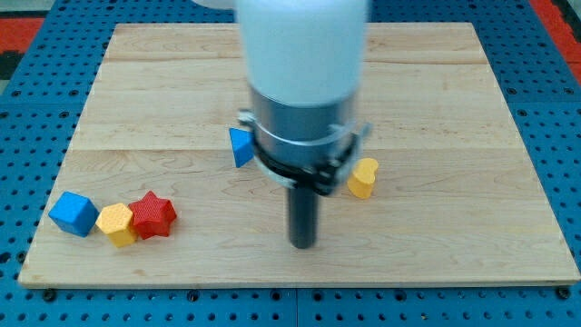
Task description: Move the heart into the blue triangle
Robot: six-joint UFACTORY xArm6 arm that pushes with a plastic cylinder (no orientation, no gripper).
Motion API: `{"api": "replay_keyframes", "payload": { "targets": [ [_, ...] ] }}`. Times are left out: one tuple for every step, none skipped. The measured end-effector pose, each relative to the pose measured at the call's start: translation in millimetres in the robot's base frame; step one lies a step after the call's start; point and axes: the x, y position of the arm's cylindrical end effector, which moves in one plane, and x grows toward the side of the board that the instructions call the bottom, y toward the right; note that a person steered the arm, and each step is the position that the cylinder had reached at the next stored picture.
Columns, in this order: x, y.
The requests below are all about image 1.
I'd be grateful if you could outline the blue triangle block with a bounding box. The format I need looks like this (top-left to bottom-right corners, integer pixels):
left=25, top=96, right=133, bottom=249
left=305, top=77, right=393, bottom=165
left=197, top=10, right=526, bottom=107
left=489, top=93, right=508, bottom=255
left=229, top=128, right=254, bottom=168

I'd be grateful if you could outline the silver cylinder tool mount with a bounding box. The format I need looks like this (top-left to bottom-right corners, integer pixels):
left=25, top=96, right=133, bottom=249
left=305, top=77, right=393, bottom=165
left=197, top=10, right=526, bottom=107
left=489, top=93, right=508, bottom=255
left=238, top=87, right=372, bottom=196

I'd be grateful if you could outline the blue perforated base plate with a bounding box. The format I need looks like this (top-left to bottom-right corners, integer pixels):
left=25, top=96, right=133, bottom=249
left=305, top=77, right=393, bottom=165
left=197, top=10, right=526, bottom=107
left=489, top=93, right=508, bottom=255
left=1, top=0, right=580, bottom=326

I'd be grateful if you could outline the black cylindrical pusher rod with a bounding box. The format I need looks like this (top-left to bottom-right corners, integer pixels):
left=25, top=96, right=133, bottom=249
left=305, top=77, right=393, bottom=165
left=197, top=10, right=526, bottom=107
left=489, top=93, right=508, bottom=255
left=287, top=187, right=319, bottom=249

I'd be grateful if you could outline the yellow hexagon block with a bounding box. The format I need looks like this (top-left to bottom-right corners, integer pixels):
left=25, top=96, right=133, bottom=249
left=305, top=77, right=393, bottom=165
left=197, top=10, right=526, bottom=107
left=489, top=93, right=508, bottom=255
left=95, top=203, right=137, bottom=248

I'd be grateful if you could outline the blue cube block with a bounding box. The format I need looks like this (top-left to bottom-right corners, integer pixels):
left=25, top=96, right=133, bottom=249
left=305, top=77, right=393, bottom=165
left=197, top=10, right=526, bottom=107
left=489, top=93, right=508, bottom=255
left=48, top=192, right=99, bottom=237

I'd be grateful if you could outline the yellow heart block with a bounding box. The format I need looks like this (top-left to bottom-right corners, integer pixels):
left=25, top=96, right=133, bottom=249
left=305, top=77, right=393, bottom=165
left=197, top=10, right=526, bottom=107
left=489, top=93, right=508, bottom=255
left=347, top=157, right=379, bottom=199

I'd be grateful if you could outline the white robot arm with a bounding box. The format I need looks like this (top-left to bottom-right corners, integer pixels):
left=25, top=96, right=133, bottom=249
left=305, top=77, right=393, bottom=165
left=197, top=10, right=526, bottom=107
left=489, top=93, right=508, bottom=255
left=195, top=0, right=370, bottom=249

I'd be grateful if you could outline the wooden board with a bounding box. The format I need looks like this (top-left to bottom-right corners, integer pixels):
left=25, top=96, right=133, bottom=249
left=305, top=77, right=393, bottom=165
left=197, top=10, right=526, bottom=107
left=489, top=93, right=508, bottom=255
left=18, top=23, right=580, bottom=289

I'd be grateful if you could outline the red star block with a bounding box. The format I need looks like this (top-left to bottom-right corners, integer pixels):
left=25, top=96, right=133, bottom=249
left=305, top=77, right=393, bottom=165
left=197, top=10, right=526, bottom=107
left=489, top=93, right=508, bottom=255
left=128, top=191, right=177, bottom=240

